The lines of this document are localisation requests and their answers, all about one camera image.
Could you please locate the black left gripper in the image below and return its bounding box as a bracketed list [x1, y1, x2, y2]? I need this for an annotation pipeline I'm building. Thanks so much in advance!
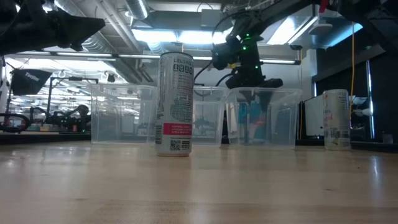
[0, 0, 106, 57]

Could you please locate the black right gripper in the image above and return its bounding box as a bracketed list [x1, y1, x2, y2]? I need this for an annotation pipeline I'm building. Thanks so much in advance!
[225, 30, 284, 114]

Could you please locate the white Celsius can red script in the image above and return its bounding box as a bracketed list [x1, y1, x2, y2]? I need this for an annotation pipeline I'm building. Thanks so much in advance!
[322, 89, 351, 151]

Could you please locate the white Celsius can pink label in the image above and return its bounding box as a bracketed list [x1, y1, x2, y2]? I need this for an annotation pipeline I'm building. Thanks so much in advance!
[154, 52, 195, 157]

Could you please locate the clear plastic bin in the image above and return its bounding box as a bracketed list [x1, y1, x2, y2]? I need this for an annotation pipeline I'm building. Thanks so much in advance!
[192, 86, 230, 147]
[225, 86, 303, 149]
[90, 83, 158, 144]

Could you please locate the long ceiling light strip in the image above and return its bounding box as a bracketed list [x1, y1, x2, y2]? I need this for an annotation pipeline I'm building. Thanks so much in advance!
[15, 51, 301, 65]

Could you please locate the black photo softbox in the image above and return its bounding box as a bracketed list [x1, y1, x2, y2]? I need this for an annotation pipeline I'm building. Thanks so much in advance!
[10, 68, 53, 96]

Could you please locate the black boom stand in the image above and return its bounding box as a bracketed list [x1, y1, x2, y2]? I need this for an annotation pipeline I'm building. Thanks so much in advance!
[46, 76, 100, 125]

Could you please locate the bright ceiling light panel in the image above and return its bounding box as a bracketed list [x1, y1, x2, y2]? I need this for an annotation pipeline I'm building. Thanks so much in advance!
[132, 28, 225, 45]

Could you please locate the person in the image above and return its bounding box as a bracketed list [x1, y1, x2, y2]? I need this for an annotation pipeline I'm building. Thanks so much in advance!
[67, 104, 91, 132]

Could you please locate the white ceiling disc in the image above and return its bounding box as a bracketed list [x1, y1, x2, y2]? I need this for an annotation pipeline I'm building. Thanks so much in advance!
[308, 22, 333, 35]

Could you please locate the black workbench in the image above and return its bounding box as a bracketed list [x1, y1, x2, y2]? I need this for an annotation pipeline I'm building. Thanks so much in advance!
[0, 131, 91, 146]

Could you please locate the ribbed spiral ceiling duct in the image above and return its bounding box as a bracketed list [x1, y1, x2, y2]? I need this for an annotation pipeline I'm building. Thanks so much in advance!
[80, 29, 118, 54]

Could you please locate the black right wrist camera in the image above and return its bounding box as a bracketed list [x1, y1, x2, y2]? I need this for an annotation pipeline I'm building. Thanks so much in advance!
[212, 42, 238, 71]

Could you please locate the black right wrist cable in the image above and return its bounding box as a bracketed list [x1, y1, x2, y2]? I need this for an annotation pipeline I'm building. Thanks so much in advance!
[193, 9, 238, 96]

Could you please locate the round silver ceiling duct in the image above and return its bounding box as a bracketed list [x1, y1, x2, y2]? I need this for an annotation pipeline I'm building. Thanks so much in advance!
[124, 0, 150, 20]

